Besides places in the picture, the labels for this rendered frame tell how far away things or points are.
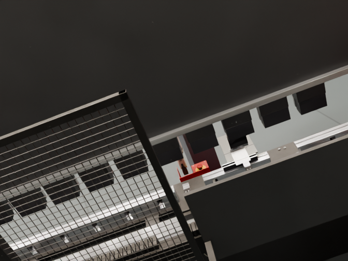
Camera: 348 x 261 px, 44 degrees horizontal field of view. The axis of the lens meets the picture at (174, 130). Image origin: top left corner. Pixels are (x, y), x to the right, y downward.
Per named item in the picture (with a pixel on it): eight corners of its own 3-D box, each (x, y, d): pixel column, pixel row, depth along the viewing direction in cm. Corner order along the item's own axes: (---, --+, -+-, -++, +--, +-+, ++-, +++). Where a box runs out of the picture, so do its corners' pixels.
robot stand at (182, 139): (209, 213, 354) (170, 117, 301) (228, 202, 357) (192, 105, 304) (219, 226, 339) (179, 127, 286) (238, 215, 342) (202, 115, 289)
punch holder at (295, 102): (321, 98, 230) (316, 72, 222) (328, 105, 223) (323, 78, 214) (294, 107, 231) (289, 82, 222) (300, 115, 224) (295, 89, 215)
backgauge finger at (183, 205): (196, 182, 238) (193, 175, 236) (205, 214, 216) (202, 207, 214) (176, 189, 239) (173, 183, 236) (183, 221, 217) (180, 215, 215)
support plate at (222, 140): (245, 129, 262) (244, 127, 262) (258, 153, 240) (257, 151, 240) (217, 139, 263) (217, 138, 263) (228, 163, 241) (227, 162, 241)
